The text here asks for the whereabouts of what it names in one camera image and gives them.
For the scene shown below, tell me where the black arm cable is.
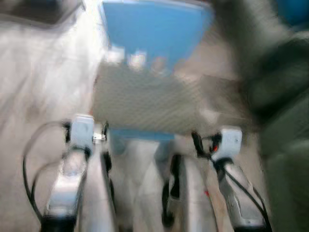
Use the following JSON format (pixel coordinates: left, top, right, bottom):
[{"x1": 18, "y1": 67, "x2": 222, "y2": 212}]
[
  {"x1": 192, "y1": 131, "x2": 269, "y2": 229},
  {"x1": 22, "y1": 121, "x2": 73, "y2": 224}
]

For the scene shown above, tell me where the silver robot left leg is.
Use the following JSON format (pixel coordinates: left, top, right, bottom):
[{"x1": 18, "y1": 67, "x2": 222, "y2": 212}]
[{"x1": 79, "y1": 140, "x2": 119, "y2": 232}]

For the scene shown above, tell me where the light blue child chair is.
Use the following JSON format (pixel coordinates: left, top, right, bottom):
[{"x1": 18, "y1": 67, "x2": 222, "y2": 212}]
[{"x1": 99, "y1": 0, "x2": 214, "y2": 148}]

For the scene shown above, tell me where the dark green leather sofa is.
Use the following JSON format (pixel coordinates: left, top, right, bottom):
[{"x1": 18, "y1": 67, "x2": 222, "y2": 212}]
[{"x1": 240, "y1": 38, "x2": 309, "y2": 232}]

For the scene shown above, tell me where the blue hard suitcase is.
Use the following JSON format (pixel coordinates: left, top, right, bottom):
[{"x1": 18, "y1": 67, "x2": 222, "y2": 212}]
[{"x1": 273, "y1": 0, "x2": 309, "y2": 29}]

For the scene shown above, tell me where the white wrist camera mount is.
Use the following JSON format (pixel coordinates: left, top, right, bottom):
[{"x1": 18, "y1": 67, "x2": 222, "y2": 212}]
[
  {"x1": 212, "y1": 127, "x2": 243, "y2": 161},
  {"x1": 70, "y1": 115, "x2": 95, "y2": 150}
]

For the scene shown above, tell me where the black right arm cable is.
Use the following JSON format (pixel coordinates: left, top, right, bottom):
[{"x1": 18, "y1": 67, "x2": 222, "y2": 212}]
[{"x1": 192, "y1": 131, "x2": 269, "y2": 229}]

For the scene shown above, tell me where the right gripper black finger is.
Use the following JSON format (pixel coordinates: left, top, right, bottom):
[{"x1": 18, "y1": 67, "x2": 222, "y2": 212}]
[{"x1": 191, "y1": 130, "x2": 204, "y2": 158}]

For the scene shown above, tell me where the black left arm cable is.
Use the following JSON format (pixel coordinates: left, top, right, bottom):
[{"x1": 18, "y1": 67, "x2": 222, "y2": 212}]
[{"x1": 22, "y1": 121, "x2": 73, "y2": 224}]

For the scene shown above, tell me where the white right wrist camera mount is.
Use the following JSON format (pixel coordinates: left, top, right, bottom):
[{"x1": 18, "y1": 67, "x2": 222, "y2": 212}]
[{"x1": 212, "y1": 127, "x2": 243, "y2": 161}]

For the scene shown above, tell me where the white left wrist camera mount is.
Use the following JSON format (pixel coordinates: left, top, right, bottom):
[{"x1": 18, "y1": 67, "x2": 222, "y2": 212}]
[{"x1": 70, "y1": 115, "x2": 95, "y2": 150}]

